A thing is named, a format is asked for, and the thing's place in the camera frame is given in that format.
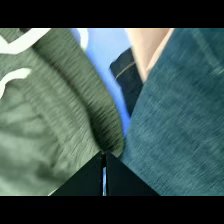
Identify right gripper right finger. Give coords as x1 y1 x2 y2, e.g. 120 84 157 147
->
105 151 161 197

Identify dark green pants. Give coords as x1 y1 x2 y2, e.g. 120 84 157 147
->
0 27 126 197

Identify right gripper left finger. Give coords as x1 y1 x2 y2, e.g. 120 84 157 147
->
49 151 105 197

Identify cream garment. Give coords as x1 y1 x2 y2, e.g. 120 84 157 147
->
124 27 175 83

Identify dark blue jeans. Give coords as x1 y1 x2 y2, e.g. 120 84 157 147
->
109 47 145 118

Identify teal garment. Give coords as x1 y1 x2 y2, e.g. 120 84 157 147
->
119 27 224 197

